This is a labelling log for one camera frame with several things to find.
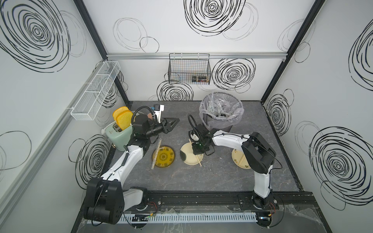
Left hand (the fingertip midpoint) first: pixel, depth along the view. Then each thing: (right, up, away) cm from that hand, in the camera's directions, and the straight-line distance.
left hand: (177, 120), depth 75 cm
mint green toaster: (-34, -10, +7) cm, 37 cm away
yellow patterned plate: (-8, -23, +15) cm, 29 cm away
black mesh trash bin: (+26, +6, +19) cm, 33 cm away
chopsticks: (+11, -22, +13) cm, 28 cm away
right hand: (+9, -21, +16) cm, 28 cm away
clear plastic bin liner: (+32, +1, +2) cm, 32 cm away
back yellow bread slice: (-36, +5, +9) cm, 38 cm away
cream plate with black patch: (+6, -23, +15) cm, 28 cm away
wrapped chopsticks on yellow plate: (-14, -22, +14) cm, 29 cm away
